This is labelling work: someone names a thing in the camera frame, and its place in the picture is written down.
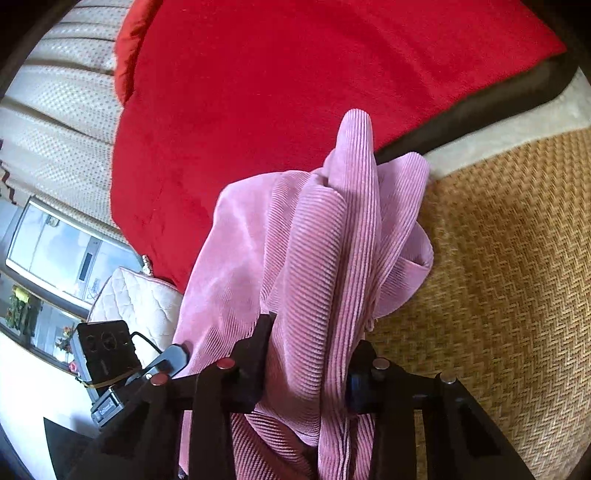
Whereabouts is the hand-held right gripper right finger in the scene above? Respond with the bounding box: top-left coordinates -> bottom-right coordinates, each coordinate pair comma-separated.
346,340 -> 536,480

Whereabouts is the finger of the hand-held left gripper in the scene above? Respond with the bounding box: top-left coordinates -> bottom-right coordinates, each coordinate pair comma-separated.
145,344 -> 190,376

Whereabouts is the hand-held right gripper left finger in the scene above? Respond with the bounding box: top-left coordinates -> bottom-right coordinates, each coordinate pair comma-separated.
65,314 -> 277,480

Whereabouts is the pink corduroy garment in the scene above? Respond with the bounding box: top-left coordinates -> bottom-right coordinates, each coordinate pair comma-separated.
172,108 -> 435,480

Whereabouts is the flower bunch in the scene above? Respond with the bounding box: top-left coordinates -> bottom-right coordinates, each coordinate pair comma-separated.
54,325 -> 77,365
7,285 -> 42,337

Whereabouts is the white quilted pillow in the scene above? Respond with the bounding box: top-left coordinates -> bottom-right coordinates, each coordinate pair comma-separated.
87,267 -> 185,370

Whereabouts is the dark flat thing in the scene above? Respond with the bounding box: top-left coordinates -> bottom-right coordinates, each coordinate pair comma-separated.
44,416 -> 93,480

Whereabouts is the white framed window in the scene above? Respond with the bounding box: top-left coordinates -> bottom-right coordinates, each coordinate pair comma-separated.
4,196 -> 144,319

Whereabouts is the brown woven mat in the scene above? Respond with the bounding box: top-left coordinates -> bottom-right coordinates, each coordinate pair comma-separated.
369,69 -> 591,480

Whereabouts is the beige dotted cloth cover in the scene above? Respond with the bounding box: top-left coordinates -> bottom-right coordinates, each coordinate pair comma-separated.
0,0 -> 162,232

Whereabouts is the red blanket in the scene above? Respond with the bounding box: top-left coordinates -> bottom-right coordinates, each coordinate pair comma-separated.
110,0 -> 568,294

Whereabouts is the dark brown sheet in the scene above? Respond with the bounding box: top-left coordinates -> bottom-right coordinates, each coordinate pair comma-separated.
374,58 -> 578,164

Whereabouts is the black cable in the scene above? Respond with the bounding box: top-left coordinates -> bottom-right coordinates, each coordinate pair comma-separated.
131,331 -> 164,358

